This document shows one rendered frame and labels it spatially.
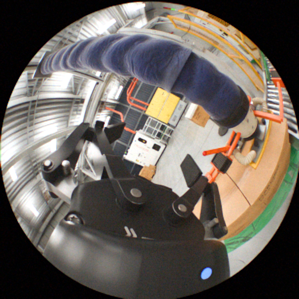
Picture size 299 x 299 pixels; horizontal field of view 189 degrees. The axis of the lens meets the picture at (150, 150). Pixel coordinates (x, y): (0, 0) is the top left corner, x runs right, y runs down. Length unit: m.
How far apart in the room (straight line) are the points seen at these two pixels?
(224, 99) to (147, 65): 0.27
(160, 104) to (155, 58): 7.31
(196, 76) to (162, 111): 7.28
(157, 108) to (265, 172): 7.39
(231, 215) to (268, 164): 0.39
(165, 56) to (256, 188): 0.74
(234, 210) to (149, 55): 0.85
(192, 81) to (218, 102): 0.11
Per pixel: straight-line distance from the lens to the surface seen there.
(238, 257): 1.76
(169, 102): 7.67
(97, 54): 0.46
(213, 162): 0.55
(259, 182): 0.70
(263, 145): 0.56
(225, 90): 0.38
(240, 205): 0.72
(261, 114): 0.50
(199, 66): 0.36
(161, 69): 0.35
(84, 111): 2.45
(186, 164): 0.19
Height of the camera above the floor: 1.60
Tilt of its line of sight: 5 degrees down
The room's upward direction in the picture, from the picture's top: 65 degrees counter-clockwise
